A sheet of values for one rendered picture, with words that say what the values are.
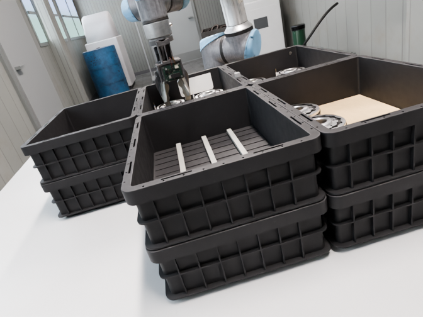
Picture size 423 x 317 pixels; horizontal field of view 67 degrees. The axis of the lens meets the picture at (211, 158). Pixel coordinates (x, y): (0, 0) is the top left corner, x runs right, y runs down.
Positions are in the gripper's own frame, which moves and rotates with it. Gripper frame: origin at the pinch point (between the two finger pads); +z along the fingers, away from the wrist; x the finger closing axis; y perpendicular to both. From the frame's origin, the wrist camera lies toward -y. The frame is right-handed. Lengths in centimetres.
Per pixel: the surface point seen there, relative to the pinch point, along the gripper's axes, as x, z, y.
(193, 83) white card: 8.6, -1.2, -17.3
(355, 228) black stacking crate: 18, 14, 62
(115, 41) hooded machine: -41, -9, -598
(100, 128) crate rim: -22.0, -4.2, 18.7
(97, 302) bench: -28, 18, 52
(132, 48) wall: -15, 23, -784
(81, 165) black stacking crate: -30.4, 4.3, 16.9
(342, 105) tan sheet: 37.6, 5.2, 29.8
